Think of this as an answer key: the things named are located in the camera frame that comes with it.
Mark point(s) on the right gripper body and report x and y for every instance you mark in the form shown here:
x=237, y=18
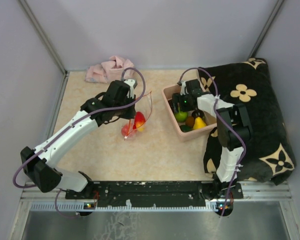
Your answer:
x=184, y=101

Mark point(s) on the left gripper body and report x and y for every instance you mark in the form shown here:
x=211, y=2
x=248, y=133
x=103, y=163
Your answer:
x=127, y=113

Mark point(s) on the large red apple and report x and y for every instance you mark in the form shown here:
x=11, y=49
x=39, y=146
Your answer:
x=139, y=122

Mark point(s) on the clear zip top bag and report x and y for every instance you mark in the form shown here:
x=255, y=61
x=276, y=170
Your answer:
x=145, y=105

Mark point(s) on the green apple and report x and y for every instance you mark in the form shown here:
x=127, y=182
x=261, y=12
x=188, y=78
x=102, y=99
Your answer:
x=181, y=116

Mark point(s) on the small red apple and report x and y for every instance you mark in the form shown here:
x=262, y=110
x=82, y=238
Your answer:
x=127, y=131

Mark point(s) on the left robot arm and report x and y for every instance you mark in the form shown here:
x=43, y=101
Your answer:
x=41, y=161

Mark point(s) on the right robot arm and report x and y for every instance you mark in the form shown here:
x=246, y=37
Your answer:
x=232, y=121

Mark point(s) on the brown kiwi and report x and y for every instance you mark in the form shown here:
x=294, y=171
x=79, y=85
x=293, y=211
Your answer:
x=190, y=121

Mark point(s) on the yellow pear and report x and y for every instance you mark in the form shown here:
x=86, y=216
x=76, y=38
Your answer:
x=199, y=123

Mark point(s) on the dark green avocado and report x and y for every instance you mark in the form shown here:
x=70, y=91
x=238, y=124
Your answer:
x=185, y=129

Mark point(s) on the pink crumpled cloth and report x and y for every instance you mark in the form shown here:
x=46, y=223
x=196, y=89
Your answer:
x=108, y=71

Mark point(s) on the black floral cushion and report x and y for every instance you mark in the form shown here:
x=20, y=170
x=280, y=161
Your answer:
x=269, y=156

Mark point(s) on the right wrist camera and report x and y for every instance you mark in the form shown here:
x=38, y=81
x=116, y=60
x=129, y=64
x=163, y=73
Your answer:
x=183, y=87

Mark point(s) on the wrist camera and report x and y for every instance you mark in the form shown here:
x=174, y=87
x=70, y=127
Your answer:
x=183, y=87
x=131, y=82

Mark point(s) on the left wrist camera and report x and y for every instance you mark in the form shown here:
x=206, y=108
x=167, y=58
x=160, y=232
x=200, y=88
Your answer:
x=131, y=82

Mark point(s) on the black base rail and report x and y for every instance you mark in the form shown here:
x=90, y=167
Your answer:
x=145, y=194

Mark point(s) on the right metal frame post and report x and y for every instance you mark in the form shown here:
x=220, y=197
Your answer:
x=261, y=37

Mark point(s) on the metal frame post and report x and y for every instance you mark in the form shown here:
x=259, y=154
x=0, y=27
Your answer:
x=42, y=35
x=261, y=37

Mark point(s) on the left metal frame post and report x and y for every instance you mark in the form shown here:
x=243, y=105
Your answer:
x=42, y=35

